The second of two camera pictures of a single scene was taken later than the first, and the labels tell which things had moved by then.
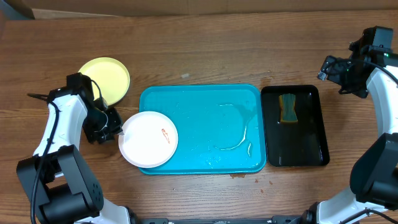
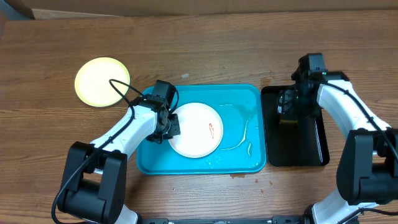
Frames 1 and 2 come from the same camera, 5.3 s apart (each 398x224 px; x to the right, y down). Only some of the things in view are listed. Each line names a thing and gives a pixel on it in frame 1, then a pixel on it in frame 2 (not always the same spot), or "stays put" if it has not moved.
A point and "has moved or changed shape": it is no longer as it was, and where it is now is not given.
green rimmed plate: [112, 78] stays put
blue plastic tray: [221, 128] stays put
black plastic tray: [297, 144] stays put
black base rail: [279, 219] stays put
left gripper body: [102, 127] to [172, 128]
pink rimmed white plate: [149, 140] has moved or changed shape
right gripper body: [345, 76] to [304, 106]
